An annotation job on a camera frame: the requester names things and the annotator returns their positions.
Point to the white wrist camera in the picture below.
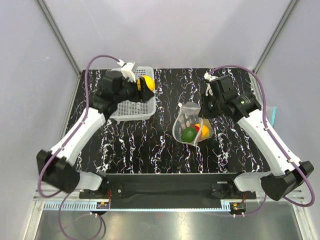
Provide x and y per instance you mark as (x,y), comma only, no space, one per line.
(128,70)
(209,78)

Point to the red apple fruit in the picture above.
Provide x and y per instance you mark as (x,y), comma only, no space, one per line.
(197,127)

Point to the spare clear zip bags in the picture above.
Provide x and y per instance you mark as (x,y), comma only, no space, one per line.
(269,114)

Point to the white slotted cable duct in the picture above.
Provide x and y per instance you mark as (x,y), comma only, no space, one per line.
(137,206)

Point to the right aluminium frame post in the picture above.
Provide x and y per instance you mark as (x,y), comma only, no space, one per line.
(276,33)

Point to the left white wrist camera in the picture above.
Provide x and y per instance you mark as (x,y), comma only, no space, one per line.
(128,70)

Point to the yellow lemon fruit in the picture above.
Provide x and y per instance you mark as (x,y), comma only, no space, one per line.
(205,132)

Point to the clear dotted zip bag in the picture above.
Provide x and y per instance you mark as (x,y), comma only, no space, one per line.
(188,116)

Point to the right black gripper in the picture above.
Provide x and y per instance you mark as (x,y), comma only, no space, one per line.
(203,112)

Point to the aluminium frame post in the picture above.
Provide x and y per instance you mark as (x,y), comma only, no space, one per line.
(58,35)
(276,33)

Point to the white perforated plastic basket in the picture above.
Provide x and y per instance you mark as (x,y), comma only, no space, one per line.
(136,111)

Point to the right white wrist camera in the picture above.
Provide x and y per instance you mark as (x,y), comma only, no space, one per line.
(209,78)

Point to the green lime fruit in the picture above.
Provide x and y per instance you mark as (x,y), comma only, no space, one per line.
(189,134)

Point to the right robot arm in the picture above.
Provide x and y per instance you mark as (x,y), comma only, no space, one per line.
(287,171)

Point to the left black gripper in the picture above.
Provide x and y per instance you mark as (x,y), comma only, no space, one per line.
(145,94)

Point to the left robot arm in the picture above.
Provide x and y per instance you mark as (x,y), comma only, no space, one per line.
(56,165)

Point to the left aluminium frame post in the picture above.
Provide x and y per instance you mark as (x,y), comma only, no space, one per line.
(58,35)

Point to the yellow orange fruit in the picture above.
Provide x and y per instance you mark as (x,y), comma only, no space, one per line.
(149,82)

